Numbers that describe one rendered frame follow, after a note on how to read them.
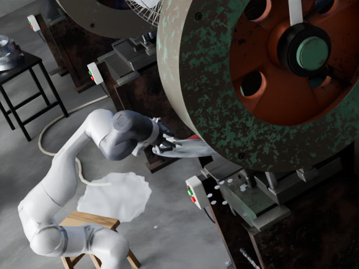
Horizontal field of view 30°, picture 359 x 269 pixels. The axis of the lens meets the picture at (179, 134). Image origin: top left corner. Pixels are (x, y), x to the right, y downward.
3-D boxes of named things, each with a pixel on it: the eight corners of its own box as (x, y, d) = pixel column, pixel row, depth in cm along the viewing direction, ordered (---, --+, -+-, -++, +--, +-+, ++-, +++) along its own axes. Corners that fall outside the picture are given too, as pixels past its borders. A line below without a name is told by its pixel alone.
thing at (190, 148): (142, 156, 262) (142, 153, 262) (209, 158, 272) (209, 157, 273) (168, 139, 236) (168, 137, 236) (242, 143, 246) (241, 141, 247)
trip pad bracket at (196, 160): (211, 190, 301) (197, 155, 291) (202, 181, 309) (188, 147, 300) (222, 183, 302) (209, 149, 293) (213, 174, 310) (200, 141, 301)
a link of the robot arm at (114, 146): (104, 145, 224) (119, 168, 220) (83, 138, 212) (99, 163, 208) (143, 109, 220) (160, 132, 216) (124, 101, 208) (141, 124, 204)
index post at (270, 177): (272, 189, 256) (266, 169, 251) (268, 186, 258) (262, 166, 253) (279, 186, 256) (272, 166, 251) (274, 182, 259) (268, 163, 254)
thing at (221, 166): (227, 206, 266) (217, 180, 259) (212, 190, 278) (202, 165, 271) (280, 175, 270) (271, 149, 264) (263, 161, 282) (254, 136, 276)
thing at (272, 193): (279, 206, 255) (275, 194, 253) (227, 159, 294) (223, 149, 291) (343, 168, 261) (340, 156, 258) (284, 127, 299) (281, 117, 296)
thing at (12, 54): (28, 142, 528) (-20, 55, 489) (8, 128, 563) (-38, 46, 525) (70, 116, 542) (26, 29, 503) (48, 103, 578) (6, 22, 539)
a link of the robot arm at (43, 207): (-5, 208, 219) (11, 247, 209) (37, 175, 217) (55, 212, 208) (31, 227, 235) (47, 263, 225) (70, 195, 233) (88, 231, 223)
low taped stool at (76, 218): (70, 284, 364) (44, 239, 348) (97, 254, 379) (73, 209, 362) (116, 298, 343) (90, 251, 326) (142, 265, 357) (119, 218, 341)
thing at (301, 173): (305, 182, 252) (298, 160, 247) (282, 164, 267) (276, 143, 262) (319, 174, 253) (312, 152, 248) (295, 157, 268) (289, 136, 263)
